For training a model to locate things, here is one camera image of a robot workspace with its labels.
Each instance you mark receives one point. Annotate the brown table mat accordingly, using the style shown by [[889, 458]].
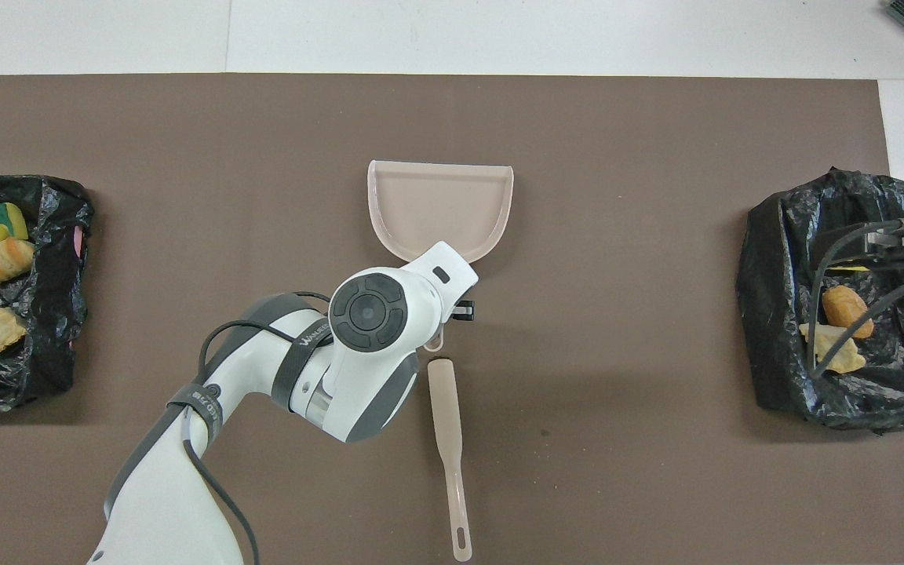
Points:
[[577, 471]]

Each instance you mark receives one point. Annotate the brown bread-shaped sponge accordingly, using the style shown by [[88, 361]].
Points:
[[844, 308]]

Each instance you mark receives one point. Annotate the black bag lined bin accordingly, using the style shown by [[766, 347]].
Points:
[[781, 369]]

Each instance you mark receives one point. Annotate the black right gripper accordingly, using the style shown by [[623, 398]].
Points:
[[864, 247]]

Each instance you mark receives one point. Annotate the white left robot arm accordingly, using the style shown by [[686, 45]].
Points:
[[358, 377]]

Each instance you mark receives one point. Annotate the beige hand brush black bristles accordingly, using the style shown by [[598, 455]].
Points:
[[446, 408]]

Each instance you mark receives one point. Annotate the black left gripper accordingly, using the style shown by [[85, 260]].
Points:
[[464, 311]]

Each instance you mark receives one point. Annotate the beige plastic dustpan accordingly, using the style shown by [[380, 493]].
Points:
[[440, 204]]

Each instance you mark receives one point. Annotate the black bag bin pink spot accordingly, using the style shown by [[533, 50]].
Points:
[[52, 314]]

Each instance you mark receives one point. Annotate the small beige sponge chunk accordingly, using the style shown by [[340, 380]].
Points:
[[3, 260]]

